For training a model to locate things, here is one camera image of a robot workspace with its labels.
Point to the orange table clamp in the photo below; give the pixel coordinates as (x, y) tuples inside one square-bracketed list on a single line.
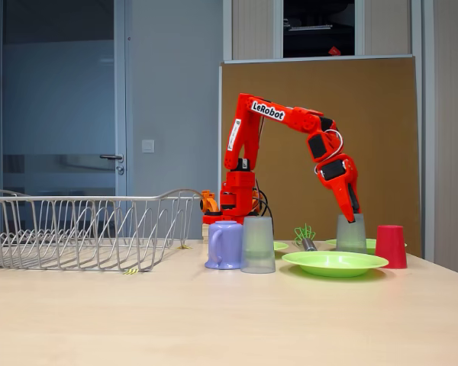
[(208, 204)]

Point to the brown cork board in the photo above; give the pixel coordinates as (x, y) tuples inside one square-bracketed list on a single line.
[(385, 114)]

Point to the grey glass door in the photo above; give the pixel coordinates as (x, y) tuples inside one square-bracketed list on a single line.
[(61, 95)]

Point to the green plastic plate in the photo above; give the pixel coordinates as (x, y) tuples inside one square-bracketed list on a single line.
[(336, 263), (280, 246), (370, 246)]

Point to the wooden base block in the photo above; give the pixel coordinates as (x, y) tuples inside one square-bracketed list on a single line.
[(205, 232)]

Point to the grey translucent plastic cup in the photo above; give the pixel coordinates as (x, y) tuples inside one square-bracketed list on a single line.
[(257, 248), (351, 238)]

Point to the small red object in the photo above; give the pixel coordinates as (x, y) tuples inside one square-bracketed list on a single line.
[(334, 50)]

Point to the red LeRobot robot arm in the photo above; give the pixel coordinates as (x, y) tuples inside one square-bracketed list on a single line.
[(236, 152)]

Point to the red plastic cup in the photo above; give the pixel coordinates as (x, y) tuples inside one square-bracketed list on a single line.
[(391, 248)]

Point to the white light switch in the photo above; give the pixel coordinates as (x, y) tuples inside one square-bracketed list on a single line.
[(148, 146)]

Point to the purple plastic mug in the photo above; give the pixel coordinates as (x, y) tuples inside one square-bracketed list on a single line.
[(229, 244)]

